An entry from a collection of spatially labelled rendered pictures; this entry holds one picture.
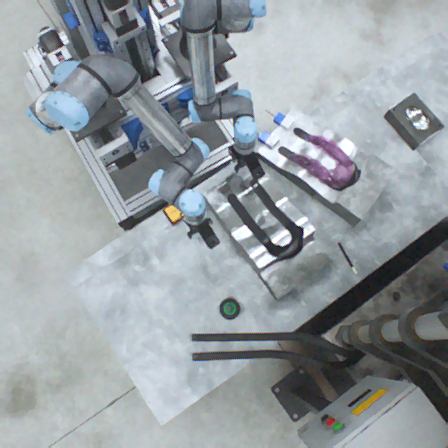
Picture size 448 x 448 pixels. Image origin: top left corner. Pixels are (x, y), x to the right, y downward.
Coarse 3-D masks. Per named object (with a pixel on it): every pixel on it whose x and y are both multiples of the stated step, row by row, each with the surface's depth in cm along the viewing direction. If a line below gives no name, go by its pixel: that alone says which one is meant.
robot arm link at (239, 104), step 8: (232, 96) 161; (240, 96) 159; (248, 96) 160; (224, 104) 158; (232, 104) 158; (240, 104) 158; (248, 104) 159; (224, 112) 159; (232, 112) 159; (240, 112) 158; (248, 112) 158; (232, 120) 160
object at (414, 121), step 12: (408, 96) 200; (396, 108) 199; (408, 108) 200; (420, 108) 199; (396, 120) 198; (408, 120) 197; (420, 120) 199; (432, 120) 197; (408, 132) 196; (420, 132) 196; (432, 132) 196; (408, 144) 201; (420, 144) 196
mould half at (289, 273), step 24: (216, 192) 187; (240, 192) 187; (216, 216) 191; (264, 216) 185; (288, 216) 182; (240, 240) 181; (288, 240) 177; (312, 240) 185; (264, 264) 175; (288, 264) 182; (312, 264) 182; (288, 288) 180
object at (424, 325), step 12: (348, 324) 182; (384, 324) 132; (396, 324) 122; (420, 324) 106; (432, 324) 99; (336, 336) 180; (360, 336) 154; (384, 336) 131; (396, 336) 122; (420, 336) 108; (432, 336) 102; (444, 336) 96; (348, 348) 181
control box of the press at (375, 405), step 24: (288, 384) 251; (312, 384) 251; (360, 384) 146; (384, 384) 129; (408, 384) 115; (288, 408) 248; (312, 408) 191; (336, 408) 139; (360, 408) 123; (384, 408) 112; (408, 408) 111; (432, 408) 111; (312, 432) 132; (336, 432) 117; (360, 432) 110; (384, 432) 110; (408, 432) 110; (432, 432) 110
